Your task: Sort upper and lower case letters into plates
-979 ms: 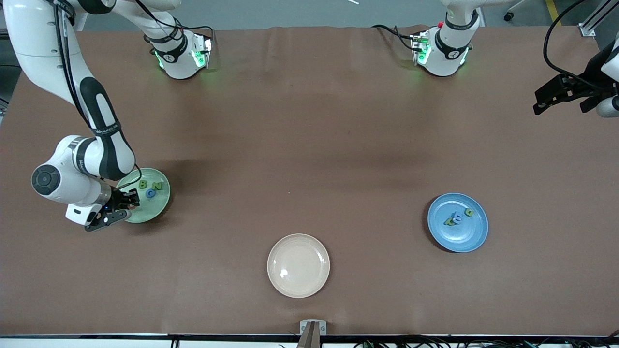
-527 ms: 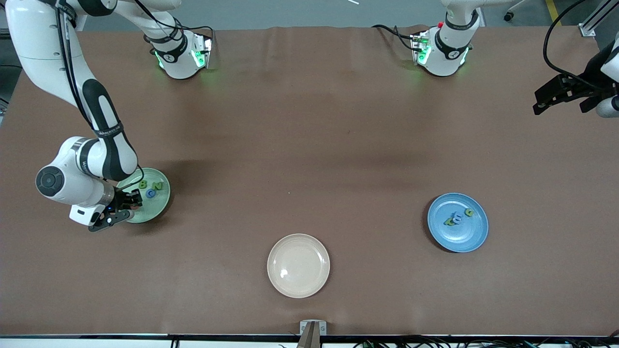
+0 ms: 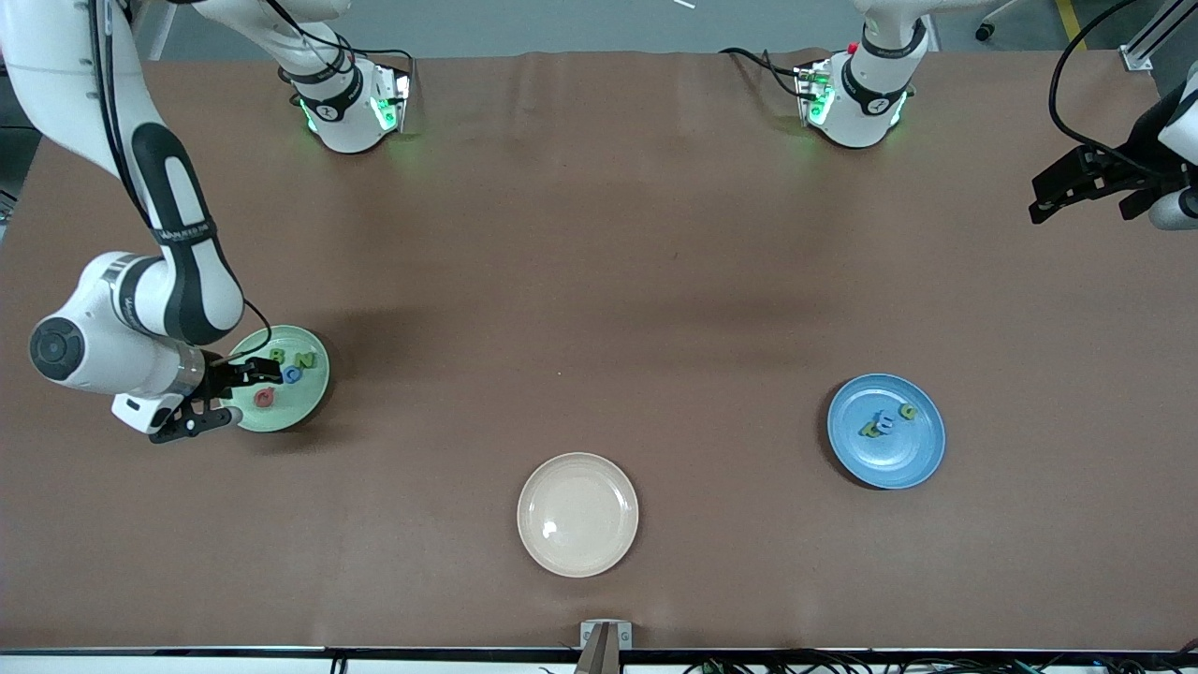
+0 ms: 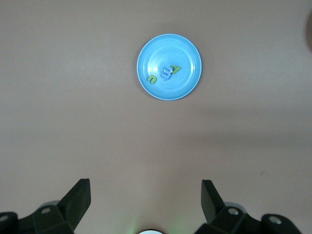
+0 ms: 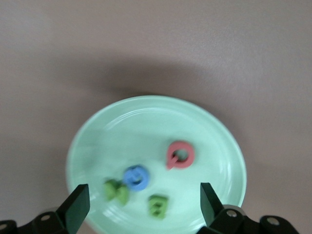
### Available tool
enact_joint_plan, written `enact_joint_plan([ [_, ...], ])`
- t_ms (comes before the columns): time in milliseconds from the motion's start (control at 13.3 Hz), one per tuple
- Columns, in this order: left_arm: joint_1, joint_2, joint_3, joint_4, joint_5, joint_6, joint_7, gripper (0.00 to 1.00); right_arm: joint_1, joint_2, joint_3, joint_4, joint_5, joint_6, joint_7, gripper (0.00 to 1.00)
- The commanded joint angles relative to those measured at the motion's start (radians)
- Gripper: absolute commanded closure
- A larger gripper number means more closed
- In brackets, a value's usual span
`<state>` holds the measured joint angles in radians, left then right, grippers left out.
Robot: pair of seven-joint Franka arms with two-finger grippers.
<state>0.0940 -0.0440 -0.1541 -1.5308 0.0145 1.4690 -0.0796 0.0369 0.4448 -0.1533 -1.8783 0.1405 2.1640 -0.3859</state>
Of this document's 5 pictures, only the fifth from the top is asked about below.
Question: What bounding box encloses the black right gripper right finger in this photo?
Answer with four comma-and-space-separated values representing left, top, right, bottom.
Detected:
199, 182, 299, 234

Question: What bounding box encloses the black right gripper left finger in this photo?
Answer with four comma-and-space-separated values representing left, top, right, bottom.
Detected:
0, 184, 90, 234

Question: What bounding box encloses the green capital letter N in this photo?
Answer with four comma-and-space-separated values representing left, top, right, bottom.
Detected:
103, 179, 129, 207

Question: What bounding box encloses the green capital letter B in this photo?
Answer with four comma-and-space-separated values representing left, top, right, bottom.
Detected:
148, 194, 169, 219

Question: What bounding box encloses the red capital letter Q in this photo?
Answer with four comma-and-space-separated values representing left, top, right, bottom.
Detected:
166, 140, 195, 171

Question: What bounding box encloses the blue capital letter G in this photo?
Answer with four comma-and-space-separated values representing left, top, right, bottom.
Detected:
123, 165, 150, 191

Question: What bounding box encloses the light green plate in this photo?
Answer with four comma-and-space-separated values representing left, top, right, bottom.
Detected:
65, 95, 247, 234

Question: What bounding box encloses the brown table cover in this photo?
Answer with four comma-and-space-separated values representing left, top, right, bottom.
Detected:
0, 0, 312, 234

